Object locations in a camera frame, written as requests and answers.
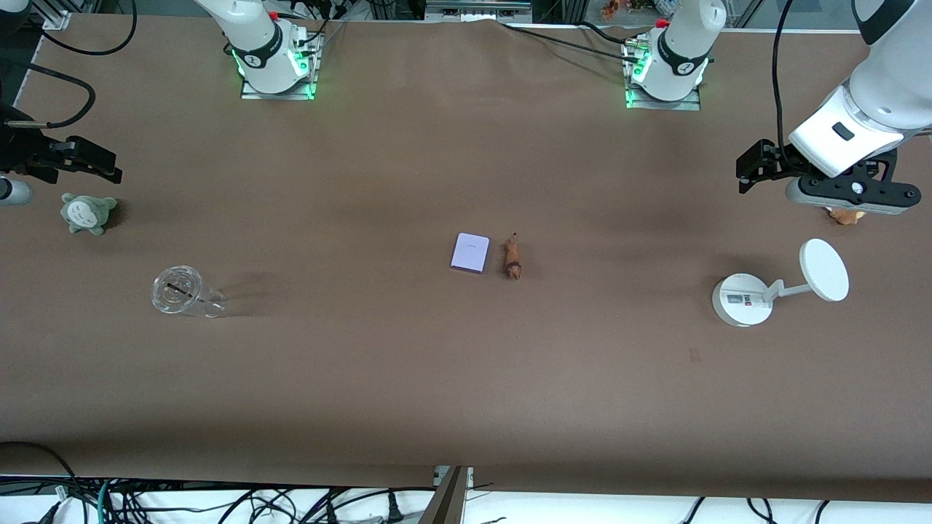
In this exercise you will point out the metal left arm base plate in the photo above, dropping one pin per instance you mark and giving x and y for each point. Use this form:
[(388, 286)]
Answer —
[(662, 105)]

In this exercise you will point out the clear glass cup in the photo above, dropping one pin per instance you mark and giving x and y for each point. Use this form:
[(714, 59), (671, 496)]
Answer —
[(178, 291)]

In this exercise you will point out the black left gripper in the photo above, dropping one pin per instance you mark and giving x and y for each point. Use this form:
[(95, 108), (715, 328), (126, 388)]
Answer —
[(776, 159)]

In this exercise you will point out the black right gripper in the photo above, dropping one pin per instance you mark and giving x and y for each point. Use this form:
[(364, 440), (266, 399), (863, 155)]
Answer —
[(28, 151)]

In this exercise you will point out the brown toy dog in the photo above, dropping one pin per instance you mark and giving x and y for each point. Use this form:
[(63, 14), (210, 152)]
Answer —
[(512, 262)]

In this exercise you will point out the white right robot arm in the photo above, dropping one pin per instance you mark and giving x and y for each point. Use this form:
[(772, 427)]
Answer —
[(255, 36)]

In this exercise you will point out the black power plug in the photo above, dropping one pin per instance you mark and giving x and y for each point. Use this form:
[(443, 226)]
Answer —
[(395, 509)]

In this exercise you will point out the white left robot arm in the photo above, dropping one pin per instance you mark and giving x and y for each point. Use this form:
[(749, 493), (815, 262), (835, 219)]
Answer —
[(888, 80)]

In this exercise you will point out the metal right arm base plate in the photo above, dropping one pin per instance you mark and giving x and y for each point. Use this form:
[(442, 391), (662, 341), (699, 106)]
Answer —
[(277, 94)]

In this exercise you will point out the metal table support beam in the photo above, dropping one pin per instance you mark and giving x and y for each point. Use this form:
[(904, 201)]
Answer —
[(448, 498)]

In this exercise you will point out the white round desk lamp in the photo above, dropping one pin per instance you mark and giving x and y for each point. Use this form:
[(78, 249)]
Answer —
[(743, 300)]

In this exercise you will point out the small orange plush toy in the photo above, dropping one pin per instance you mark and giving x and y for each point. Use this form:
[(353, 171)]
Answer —
[(844, 216)]

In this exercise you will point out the green plush toy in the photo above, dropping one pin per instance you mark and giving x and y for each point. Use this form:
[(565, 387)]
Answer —
[(87, 213)]

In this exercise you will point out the grey metal rail bracket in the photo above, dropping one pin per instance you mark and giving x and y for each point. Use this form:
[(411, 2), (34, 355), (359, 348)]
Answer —
[(477, 9)]

